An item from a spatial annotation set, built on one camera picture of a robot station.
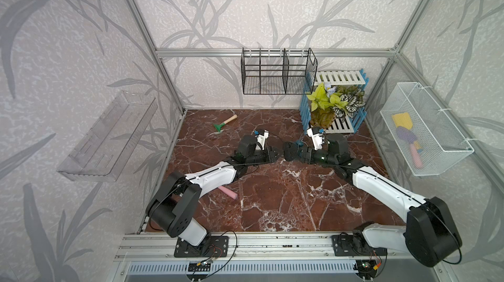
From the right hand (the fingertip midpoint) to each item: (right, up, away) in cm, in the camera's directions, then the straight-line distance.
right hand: (294, 150), depth 81 cm
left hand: (-5, -1, +1) cm, 6 cm away
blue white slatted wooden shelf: (+35, +11, +30) cm, 48 cm away
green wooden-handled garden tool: (-39, +10, +31) cm, 51 cm away
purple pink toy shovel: (+51, +6, +3) cm, 51 cm away
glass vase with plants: (+18, +21, +10) cm, 29 cm away
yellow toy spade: (+48, +13, +3) cm, 50 cm away
